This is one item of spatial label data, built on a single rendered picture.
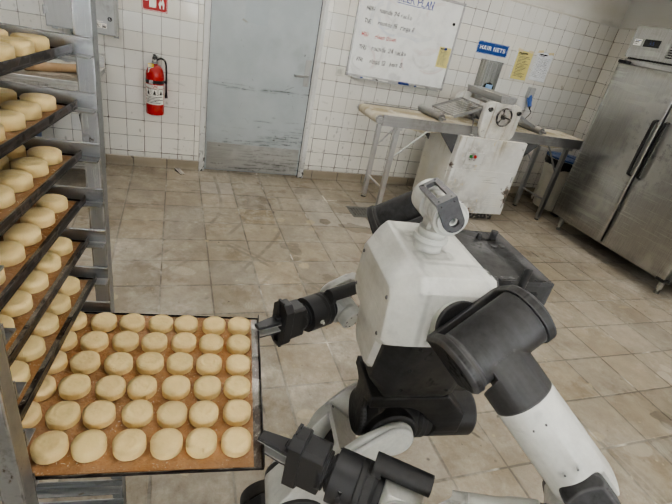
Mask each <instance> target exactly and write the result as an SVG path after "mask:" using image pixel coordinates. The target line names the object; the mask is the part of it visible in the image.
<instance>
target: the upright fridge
mask: <svg viewBox="0 0 672 504"><path fill-rule="evenodd" d="M625 56H626V57H628V58H625V60H621V59H619V60H618V62H620V63H618V65H617V67H616V69H615V72H614V74H613V76H612V78H611V81H610V83H609V85H608V87H607V89H606V92H605V94H604V96H603V98H602V101H601V103H600V105H599V107H598V110H597V112H596V114H595V116H594V119H593V121H592V123H591V125H590V127H589V130H588V132H587V134H586V136H585V139H584V141H583V143H582V145H581V148H580V150H579V152H578V154H577V156H576V159H575V161H574V163H573V165H572V168H571V170H570V172H569V174H568V177H567V179H566V181H565V183H564V185H563V188H562V190H561V192H560V194H559V197H558V199H557V201H556V203H555V206H554V208H553V210H552V212H551V213H550V214H551V215H553V216H554V217H558V218H560V220H559V223H558V227H556V230H559V231H560V227H562V225H563V223H564V221H565V222H566V223H568V224H570V225H571V226H573V227H575V228H576V229H578V230H579V231H581V232H583V233H584V234H586V235H588V236H589V237H591V238H592V239H594V240H596V241H597V242H599V243H601V244H602V245H604V246H605V247H607V248H609V249H610V250H612V251H614V252H615V253H617V254H618V255H620V256H622V257H623V258H625V259H627V260H628V261H630V262H631V263H633V264H635V265H636V266H638V267H640V268H641V269H643V270H644V271H646V272H648V273H649V274H651V275H653V276H654V277H655V279H656V280H658V281H659V283H658V284H657V286H656V290H654V291H653V293H655V294H659V293H660V292H659V290H662V289H663V287H664V285H665V284H667V285H672V29H668V28H657V27H647V26H638V28H637V30H636V32H635V34H634V37H633V39H632V41H631V43H630V45H629V48H628V50H627V52H626V54H625Z"/></svg>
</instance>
